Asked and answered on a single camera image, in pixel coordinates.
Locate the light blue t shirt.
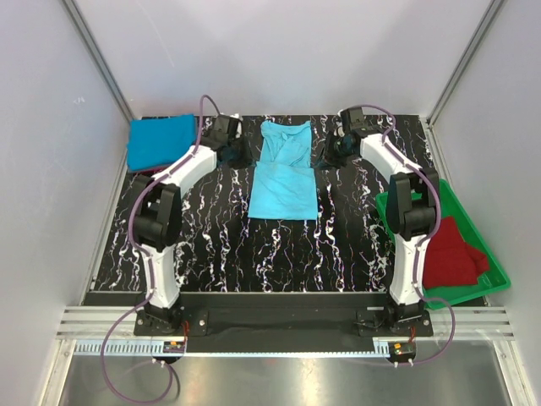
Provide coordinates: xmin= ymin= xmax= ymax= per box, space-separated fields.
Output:
xmin=248 ymin=121 xmax=318 ymax=221

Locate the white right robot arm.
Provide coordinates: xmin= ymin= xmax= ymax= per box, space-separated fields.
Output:
xmin=318 ymin=132 xmax=441 ymax=306

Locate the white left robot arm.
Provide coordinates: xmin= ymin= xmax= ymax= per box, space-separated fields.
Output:
xmin=128 ymin=136 xmax=252 ymax=310

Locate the folded blue t shirt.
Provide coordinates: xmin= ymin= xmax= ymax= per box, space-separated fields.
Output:
xmin=127 ymin=114 xmax=196 ymax=172

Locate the folded red t shirt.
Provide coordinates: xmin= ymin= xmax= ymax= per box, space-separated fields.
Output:
xmin=131 ymin=167 xmax=163 ymax=176

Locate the red t shirt in tray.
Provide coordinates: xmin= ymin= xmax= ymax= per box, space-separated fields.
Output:
xmin=423 ymin=217 xmax=490 ymax=289

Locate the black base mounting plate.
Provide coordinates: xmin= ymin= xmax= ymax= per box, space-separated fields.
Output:
xmin=134 ymin=293 xmax=434 ymax=354

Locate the green plastic tray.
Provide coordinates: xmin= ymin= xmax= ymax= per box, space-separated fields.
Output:
xmin=376 ymin=180 xmax=511 ymax=310

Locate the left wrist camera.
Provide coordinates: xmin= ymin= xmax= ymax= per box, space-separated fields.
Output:
xmin=201 ymin=114 xmax=242 ymax=149

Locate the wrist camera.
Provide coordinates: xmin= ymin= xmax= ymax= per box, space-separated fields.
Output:
xmin=201 ymin=114 xmax=242 ymax=149
xmin=338 ymin=106 xmax=374 ymax=136

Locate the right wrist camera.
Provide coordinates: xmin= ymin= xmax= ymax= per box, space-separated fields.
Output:
xmin=338 ymin=106 xmax=374 ymax=136

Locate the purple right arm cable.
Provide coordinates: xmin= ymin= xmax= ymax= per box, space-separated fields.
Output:
xmin=357 ymin=103 xmax=456 ymax=365

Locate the white slotted cable duct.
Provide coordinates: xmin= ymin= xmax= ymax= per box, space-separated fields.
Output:
xmin=74 ymin=339 xmax=186 ymax=356

